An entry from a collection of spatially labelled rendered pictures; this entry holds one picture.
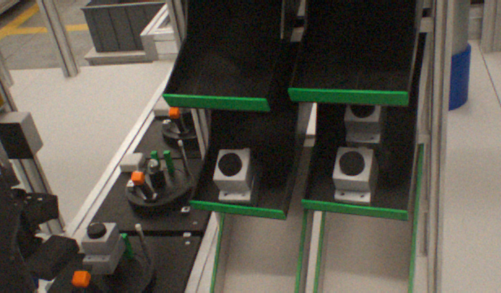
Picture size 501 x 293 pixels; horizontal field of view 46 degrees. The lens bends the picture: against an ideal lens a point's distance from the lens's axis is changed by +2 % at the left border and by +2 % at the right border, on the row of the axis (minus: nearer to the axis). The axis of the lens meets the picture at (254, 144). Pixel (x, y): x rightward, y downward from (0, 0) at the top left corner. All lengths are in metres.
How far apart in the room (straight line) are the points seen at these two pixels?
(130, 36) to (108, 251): 2.04
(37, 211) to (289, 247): 0.36
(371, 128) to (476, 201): 0.59
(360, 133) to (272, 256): 0.24
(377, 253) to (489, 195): 0.50
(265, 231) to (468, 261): 0.44
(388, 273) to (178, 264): 0.38
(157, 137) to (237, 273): 0.60
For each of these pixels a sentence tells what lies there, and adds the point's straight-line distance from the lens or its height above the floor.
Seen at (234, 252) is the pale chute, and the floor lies 1.06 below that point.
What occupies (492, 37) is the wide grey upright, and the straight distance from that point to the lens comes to 1.91.
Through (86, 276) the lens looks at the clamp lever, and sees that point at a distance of 0.94.
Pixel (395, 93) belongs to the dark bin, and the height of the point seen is 1.37.
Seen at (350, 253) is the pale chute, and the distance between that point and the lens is 0.87.
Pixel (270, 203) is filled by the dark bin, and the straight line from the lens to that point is 0.76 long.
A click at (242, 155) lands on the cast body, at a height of 1.27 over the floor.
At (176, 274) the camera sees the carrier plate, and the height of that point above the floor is 0.97.
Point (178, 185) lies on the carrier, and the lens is 1.19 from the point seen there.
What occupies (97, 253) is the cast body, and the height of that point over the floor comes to 1.06.
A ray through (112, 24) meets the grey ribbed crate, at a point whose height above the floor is 0.76.
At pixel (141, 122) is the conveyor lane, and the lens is 1.52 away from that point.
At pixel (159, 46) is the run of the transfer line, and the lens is 2.11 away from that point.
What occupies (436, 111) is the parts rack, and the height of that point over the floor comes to 1.27.
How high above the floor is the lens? 1.67
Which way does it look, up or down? 32 degrees down
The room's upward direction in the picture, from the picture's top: 9 degrees counter-clockwise
